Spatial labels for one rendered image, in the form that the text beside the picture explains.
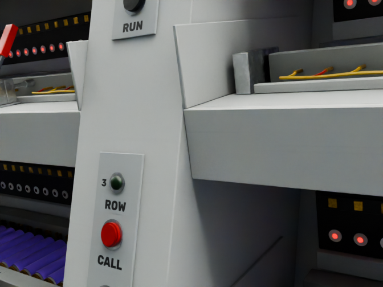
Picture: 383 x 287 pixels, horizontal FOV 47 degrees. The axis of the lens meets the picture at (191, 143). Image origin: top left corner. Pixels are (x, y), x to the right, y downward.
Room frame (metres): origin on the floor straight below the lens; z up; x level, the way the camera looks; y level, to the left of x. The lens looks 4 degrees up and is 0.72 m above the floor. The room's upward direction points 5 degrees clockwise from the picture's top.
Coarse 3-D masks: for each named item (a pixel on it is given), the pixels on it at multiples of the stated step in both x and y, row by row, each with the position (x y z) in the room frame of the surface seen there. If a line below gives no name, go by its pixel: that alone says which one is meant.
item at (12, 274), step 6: (0, 270) 0.46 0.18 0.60; (6, 270) 0.46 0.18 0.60; (12, 270) 0.46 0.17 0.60; (0, 276) 0.45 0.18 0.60; (6, 276) 0.45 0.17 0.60; (12, 276) 0.45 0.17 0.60; (18, 276) 0.45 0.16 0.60; (24, 276) 0.44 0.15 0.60; (30, 276) 0.44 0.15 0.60; (0, 282) 0.45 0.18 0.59; (6, 282) 0.44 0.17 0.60; (12, 282) 0.43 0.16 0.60; (18, 282) 0.43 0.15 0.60; (24, 282) 0.43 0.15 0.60; (30, 282) 0.43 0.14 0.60; (36, 282) 0.43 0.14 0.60; (42, 282) 0.43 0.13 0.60; (48, 282) 0.43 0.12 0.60
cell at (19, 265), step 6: (60, 240) 0.53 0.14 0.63; (48, 246) 0.52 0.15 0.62; (54, 246) 0.52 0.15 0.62; (60, 246) 0.52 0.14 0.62; (36, 252) 0.50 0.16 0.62; (42, 252) 0.50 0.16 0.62; (48, 252) 0.51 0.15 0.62; (24, 258) 0.49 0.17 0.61; (30, 258) 0.49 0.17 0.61; (36, 258) 0.50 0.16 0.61; (12, 264) 0.49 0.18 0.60; (18, 264) 0.48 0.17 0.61; (24, 264) 0.48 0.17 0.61; (18, 270) 0.48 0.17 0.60
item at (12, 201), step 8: (0, 200) 0.67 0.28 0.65; (8, 200) 0.66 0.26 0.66; (16, 200) 0.64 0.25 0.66; (24, 200) 0.63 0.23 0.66; (32, 200) 0.62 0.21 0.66; (40, 200) 0.62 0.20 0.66; (24, 208) 0.64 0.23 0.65; (32, 208) 0.63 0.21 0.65; (40, 208) 0.61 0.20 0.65; (48, 208) 0.60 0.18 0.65; (56, 208) 0.59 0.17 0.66; (64, 208) 0.58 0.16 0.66; (64, 216) 0.59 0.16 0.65
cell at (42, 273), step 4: (64, 256) 0.48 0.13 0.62; (56, 260) 0.48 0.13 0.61; (60, 260) 0.48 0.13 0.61; (64, 260) 0.48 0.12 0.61; (48, 264) 0.47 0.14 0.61; (52, 264) 0.47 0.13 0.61; (56, 264) 0.47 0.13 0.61; (60, 264) 0.47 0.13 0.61; (64, 264) 0.48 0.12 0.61; (44, 268) 0.46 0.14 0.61; (48, 268) 0.46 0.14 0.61; (52, 268) 0.47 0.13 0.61; (56, 268) 0.47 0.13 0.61; (36, 272) 0.46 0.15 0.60; (40, 272) 0.46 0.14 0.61; (44, 272) 0.46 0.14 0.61; (48, 272) 0.46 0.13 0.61; (52, 272) 0.46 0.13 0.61; (40, 276) 0.46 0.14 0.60; (44, 276) 0.46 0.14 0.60
